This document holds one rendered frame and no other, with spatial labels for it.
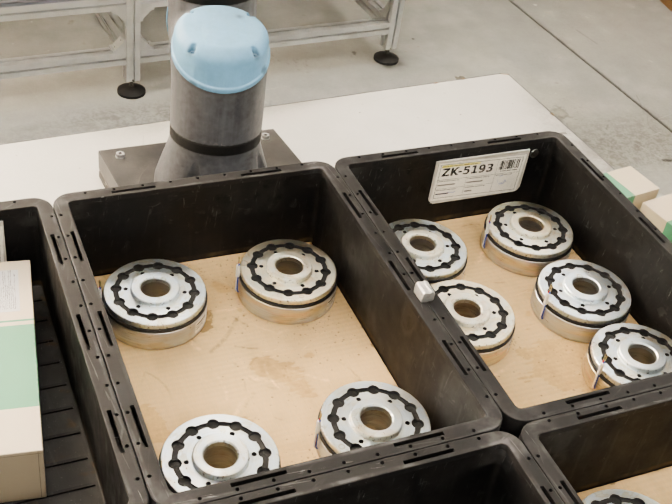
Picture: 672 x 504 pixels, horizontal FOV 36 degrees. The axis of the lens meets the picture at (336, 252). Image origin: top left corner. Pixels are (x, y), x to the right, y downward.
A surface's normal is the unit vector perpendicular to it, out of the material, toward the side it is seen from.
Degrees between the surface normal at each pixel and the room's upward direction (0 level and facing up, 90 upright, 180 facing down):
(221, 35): 4
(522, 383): 0
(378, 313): 90
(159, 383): 0
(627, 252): 90
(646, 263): 90
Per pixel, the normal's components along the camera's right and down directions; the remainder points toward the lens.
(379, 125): 0.12, -0.77
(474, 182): 0.38, 0.61
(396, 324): -0.92, 0.15
